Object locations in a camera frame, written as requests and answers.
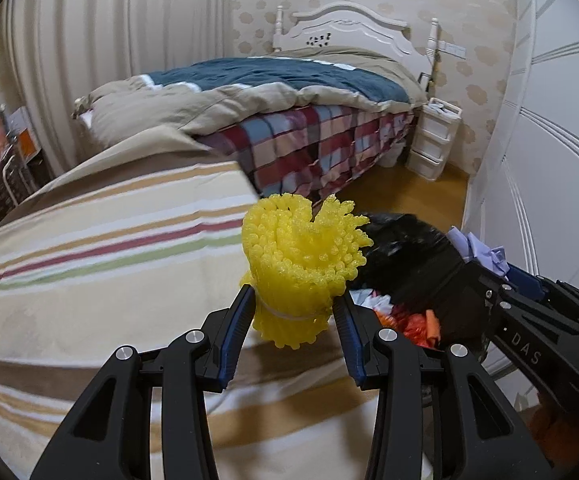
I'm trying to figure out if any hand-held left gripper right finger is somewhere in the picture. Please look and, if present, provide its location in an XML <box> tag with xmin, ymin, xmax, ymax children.
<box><xmin>332</xmin><ymin>295</ymin><xmax>553</xmax><ymax>480</ymax></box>

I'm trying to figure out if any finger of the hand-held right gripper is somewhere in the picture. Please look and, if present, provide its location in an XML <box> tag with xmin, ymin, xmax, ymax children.
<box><xmin>457</xmin><ymin>260</ymin><xmax>515</xmax><ymax>333</ymax></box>
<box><xmin>504</xmin><ymin>264</ymin><xmax>579</xmax><ymax>321</ymax></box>

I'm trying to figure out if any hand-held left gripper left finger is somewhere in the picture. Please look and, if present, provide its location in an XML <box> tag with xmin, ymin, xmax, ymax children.
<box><xmin>30</xmin><ymin>284</ymin><xmax>256</xmax><ymax>480</ymax></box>

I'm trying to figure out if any red foam net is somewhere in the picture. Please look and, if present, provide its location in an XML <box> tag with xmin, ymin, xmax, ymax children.
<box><xmin>397</xmin><ymin>312</ymin><xmax>433</xmax><ymax>348</ymax></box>

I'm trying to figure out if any black trash bag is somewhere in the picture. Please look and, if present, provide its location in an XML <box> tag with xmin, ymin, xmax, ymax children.
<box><xmin>347</xmin><ymin>212</ymin><xmax>500</xmax><ymax>376</ymax></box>

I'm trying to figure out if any yellow foam net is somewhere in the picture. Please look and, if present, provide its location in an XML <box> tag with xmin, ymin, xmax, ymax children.
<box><xmin>240</xmin><ymin>192</ymin><xmax>373</xmax><ymax>348</ymax></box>

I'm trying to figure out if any white wardrobe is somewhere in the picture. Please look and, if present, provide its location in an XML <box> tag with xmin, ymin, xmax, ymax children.
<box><xmin>462</xmin><ymin>0</ymin><xmax>579</xmax><ymax>396</ymax></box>

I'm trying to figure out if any white drawer unit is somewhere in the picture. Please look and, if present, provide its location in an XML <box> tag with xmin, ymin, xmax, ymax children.
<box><xmin>404</xmin><ymin>97</ymin><xmax>463</xmax><ymax>183</ymax></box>

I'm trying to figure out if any plaid bedsheet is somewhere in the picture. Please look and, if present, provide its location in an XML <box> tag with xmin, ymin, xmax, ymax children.
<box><xmin>197</xmin><ymin>102</ymin><xmax>415</xmax><ymax>201</ymax></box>

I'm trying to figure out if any blue beige quilt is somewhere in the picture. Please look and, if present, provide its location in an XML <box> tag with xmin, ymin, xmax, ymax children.
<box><xmin>72</xmin><ymin>46</ymin><xmax>427</xmax><ymax>148</ymax></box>

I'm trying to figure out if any orange white box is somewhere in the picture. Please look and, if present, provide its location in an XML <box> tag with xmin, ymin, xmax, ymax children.
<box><xmin>7</xmin><ymin>105</ymin><xmax>40</xmax><ymax>156</ymax></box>

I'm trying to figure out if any white wooden bed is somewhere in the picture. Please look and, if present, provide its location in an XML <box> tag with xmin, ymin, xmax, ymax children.
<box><xmin>272</xmin><ymin>1</ymin><xmax>440</xmax><ymax>91</ymax></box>

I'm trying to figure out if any cream curtain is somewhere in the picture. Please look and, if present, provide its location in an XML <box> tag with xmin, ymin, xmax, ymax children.
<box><xmin>2</xmin><ymin>0</ymin><xmax>235</xmax><ymax>176</ymax></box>

